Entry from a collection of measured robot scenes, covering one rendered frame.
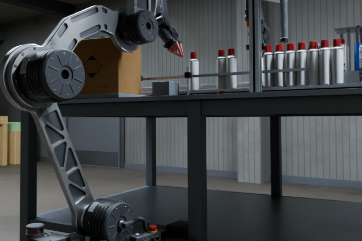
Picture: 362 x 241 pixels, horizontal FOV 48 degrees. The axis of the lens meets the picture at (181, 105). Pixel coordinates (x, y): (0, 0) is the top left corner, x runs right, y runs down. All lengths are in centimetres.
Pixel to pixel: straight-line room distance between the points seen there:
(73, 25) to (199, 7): 413
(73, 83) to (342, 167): 374
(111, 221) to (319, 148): 352
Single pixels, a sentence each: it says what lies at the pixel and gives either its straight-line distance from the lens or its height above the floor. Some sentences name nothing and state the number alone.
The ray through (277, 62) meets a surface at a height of 100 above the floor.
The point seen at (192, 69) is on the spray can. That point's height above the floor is 99.
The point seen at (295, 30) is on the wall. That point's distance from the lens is 499.
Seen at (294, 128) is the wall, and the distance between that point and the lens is 490.
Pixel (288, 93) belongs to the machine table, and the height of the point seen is 82.
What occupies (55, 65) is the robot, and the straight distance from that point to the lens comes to 139.
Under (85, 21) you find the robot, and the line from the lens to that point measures 169.
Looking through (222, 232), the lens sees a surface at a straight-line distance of 193.
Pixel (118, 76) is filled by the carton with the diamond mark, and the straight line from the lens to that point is 193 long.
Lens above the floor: 73
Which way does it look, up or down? 2 degrees up
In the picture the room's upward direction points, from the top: straight up
